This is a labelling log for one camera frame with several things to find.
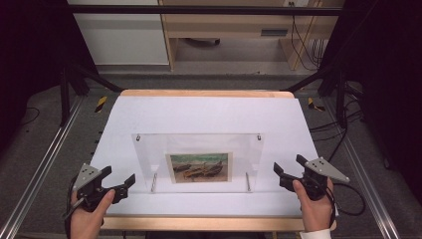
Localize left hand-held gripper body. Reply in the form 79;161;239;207
72;162;117;213

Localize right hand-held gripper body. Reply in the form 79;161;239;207
299;156;351;202

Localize landscape photo print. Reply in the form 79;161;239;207
164;151;234;184

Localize clear acrylic photo frame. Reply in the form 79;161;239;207
130;132;266;194

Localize person's left hand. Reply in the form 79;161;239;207
69;188;116;239

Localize person's right hand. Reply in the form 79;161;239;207
292;177;334;233

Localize yellow clamp right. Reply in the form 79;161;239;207
307;97;326;113

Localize yellow clamp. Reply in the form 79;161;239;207
95;96;108;114
307;97;326;113

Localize yellow clamp left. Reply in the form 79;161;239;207
95;96;108;114

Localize black metal stand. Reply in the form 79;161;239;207
282;64;348;129
59;63;124;127

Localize white table cover board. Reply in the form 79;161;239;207
89;95;340;218

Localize black curtain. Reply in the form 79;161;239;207
0;0;99;153
317;0;422;203

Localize wooden table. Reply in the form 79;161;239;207
99;89;337;233

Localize grey socket strip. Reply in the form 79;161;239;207
260;29;289;37

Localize white cabinet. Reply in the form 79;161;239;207
67;0;170;66

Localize wooden desk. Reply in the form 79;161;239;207
158;0;344;72

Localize dark chair base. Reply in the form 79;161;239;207
183;38;221;47

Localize black horizontal bar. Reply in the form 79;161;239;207
66;4;346;17

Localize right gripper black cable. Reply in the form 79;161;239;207
325;183;336;231

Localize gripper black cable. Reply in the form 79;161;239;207
63;185;84;239
325;183;336;231

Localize black floor cables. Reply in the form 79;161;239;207
310;81;365;172

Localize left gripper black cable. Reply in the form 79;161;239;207
63;185;84;239

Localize black looped floor cable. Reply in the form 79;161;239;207
332;182;366;217

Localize aluminium floor rail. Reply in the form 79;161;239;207
322;98;402;239
0;96;85;239

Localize thin black floor cable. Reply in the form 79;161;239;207
19;107;41;127

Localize hanging black desk cables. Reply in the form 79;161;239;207
288;1;328;72

